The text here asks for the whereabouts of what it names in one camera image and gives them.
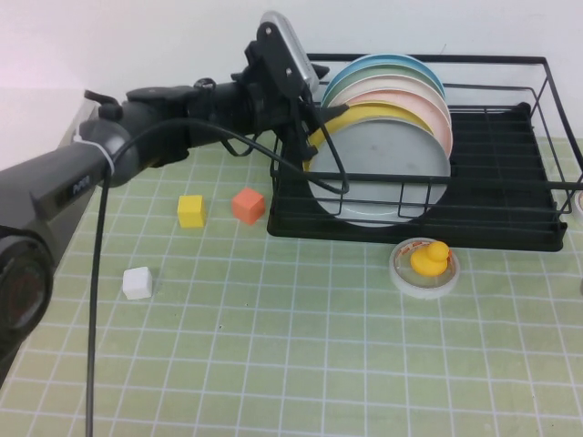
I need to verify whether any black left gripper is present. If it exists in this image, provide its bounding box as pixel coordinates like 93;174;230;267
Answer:
232;65;351;173

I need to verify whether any cream round plate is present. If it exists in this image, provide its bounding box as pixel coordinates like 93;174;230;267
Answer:
321;75;453;125

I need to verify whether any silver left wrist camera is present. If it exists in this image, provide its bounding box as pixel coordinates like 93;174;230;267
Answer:
243;11;322;99

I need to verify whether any grey round plate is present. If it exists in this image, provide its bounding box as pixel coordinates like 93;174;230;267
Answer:
305;116;453;228

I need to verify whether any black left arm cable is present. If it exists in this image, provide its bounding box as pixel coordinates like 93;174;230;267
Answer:
84;102;352;437

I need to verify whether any green checked tablecloth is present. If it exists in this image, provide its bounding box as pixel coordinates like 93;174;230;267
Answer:
0;123;583;437

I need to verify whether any orange cube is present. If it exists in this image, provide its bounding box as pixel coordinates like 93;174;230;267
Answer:
231;187;267;226

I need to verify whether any white side table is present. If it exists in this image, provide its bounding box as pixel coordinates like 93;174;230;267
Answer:
0;86;99;172

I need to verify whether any pink round plate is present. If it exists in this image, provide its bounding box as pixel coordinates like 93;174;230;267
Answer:
334;88;455;163

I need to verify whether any white cube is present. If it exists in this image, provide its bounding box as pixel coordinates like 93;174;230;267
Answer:
123;266;155;301

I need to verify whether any blue round plate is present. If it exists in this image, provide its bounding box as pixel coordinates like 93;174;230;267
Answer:
325;54;447;104

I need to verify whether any yellow round plate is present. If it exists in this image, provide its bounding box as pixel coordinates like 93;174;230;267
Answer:
302;100;434;174

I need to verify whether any yellow cube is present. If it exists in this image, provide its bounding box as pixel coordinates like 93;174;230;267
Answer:
177;194;209;229

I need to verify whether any black wire dish rack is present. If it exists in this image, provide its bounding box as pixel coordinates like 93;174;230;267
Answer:
267;53;583;254

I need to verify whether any yellow rubber duck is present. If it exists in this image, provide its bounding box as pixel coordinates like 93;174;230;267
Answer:
409;240;452;278

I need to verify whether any pale green round plate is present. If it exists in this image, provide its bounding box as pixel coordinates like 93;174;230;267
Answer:
321;63;447;122

